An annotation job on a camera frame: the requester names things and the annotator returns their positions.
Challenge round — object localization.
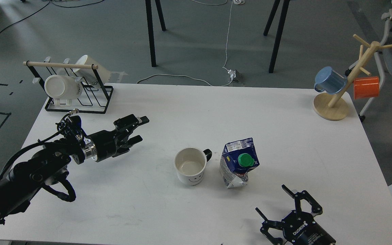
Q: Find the black cable on floor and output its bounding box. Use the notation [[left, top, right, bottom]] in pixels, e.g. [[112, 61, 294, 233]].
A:
[[0, 0, 105, 56]]

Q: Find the white mug rear on rack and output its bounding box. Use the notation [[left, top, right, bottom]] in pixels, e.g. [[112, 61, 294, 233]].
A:
[[72, 55, 111, 88]]

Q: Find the blue mug on tree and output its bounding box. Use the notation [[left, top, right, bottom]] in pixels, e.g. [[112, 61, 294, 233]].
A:
[[314, 66, 347, 95]]

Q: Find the black table leg left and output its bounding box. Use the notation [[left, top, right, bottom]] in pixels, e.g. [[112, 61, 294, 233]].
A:
[[145, 0, 167, 68]]

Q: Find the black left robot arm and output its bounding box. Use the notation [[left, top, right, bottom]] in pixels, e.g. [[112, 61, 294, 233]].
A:
[[0, 109, 149, 224]]

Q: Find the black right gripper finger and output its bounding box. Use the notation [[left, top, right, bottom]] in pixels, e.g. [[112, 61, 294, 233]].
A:
[[255, 207, 287, 245], [281, 184, 323, 218]]

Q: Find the orange mug on tree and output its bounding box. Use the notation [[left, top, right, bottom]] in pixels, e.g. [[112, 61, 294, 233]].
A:
[[353, 76, 380, 99]]

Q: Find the white mug on rack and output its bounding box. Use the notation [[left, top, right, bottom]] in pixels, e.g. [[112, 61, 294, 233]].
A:
[[72, 55, 111, 88], [45, 75, 83, 107]]

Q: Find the blue white milk carton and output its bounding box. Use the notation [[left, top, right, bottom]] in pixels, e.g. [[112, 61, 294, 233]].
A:
[[219, 137, 260, 189]]

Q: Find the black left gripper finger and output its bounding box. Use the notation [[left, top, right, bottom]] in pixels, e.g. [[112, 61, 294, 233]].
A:
[[114, 114, 150, 136], [119, 135, 143, 150]]

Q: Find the wooden mug tree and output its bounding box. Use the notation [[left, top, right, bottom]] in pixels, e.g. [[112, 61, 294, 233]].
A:
[[313, 34, 392, 121]]

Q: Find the black wire mug rack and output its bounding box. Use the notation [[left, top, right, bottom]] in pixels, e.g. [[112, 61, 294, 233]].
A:
[[23, 61, 114, 114]]

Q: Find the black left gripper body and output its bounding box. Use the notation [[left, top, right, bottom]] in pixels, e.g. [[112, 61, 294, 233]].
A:
[[84, 130, 130, 162]]

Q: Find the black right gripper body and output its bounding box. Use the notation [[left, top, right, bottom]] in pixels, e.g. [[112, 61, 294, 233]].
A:
[[281, 210, 336, 245]]

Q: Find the black table leg right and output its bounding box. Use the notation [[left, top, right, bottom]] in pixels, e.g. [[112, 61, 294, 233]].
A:
[[263, 0, 290, 74]]

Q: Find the black table leg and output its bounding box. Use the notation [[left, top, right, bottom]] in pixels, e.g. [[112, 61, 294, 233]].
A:
[[145, 0, 167, 68], [263, 0, 290, 74]]

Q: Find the white cable on floor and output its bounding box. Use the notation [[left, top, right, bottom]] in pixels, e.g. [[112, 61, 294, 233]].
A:
[[136, 0, 246, 86]]

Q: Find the white mug front on rack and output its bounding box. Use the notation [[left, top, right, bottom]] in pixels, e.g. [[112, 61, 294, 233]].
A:
[[45, 75, 83, 107]]

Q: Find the white smiley face mug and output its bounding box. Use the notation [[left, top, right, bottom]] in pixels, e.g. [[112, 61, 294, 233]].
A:
[[173, 147, 213, 186]]

